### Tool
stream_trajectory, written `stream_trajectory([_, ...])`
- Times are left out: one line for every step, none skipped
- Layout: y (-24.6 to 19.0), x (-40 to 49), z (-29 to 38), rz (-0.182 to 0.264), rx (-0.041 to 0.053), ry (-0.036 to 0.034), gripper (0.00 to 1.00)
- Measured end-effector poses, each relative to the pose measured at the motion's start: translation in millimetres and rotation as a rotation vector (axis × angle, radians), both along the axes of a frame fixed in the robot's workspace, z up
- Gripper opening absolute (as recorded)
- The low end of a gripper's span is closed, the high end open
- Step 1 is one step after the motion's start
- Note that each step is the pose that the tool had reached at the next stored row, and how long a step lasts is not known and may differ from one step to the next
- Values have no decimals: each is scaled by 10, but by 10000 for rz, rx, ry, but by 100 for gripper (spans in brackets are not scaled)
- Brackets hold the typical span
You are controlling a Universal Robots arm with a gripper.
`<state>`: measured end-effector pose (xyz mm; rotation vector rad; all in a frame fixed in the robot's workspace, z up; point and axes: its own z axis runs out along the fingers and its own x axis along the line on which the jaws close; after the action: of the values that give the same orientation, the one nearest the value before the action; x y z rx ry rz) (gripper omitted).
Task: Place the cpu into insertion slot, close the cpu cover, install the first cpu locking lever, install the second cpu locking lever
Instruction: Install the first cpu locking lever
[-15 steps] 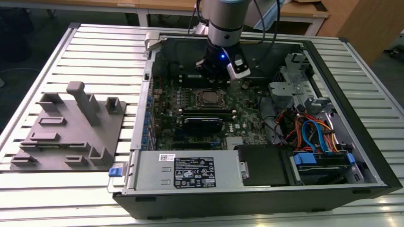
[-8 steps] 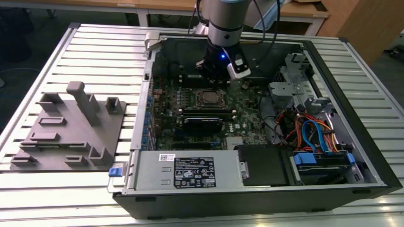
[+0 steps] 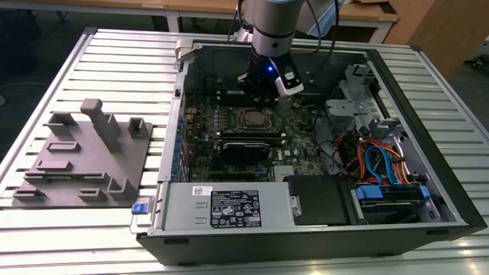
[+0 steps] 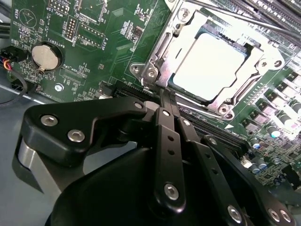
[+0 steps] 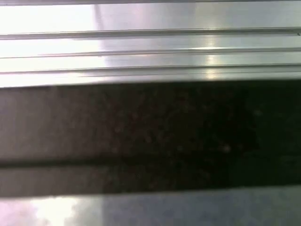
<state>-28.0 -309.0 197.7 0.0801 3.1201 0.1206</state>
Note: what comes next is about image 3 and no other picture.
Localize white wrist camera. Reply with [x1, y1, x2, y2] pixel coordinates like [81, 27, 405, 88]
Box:
[273, 65, 305, 96]

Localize wire locking lever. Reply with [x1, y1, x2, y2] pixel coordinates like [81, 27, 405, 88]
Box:
[238, 124, 278, 131]

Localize orange power wires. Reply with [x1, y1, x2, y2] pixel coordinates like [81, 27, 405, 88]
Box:
[357, 136, 414, 186]

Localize black PC case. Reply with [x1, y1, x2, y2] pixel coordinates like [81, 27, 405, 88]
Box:
[129, 36, 489, 267]

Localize green motherboard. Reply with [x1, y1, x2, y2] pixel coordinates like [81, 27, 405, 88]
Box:
[181, 93, 336, 183]

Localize grey parts rack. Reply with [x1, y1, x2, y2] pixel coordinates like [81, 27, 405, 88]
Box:
[11, 98, 154, 207]

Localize grey metal drive cage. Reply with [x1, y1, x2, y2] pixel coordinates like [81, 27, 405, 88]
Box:
[324, 64, 408, 139]

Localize black camera cable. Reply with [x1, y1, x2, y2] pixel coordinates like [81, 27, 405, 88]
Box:
[305, 0, 341, 84]

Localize black disk bay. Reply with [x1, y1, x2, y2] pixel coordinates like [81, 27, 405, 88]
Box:
[282, 174, 368, 227]

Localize grey case handle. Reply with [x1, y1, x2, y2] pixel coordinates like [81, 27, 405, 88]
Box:
[173, 39, 193, 69]

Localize CPU socket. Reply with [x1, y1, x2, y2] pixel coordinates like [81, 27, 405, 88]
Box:
[236, 106, 278, 132]

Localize blue disk carrier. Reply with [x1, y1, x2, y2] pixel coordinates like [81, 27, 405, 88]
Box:
[353, 183, 430, 207]

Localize wooden cabinet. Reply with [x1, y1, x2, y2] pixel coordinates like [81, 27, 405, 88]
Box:
[385, 0, 489, 81]

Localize silver power supply unit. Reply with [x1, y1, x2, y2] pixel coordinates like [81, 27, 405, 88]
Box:
[150, 182, 305, 230]

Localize blue SATA cable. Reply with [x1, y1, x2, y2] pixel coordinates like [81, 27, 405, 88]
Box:
[362, 145, 402, 188]

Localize black graphics card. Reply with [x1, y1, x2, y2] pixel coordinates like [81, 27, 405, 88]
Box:
[220, 141, 273, 165]

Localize silver CPU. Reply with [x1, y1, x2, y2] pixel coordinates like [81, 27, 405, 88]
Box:
[244, 110, 268, 125]

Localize silver chipset heatsink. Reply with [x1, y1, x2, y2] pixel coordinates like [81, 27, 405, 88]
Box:
[273, 164, 298, 176]

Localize wooden desk white frame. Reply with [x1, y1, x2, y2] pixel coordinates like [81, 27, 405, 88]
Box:
[168, 0, 401, 44]
[22, 0, 180, 33]

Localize black expansion slot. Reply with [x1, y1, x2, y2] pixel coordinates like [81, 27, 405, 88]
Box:
[209, 171, 257, 182]

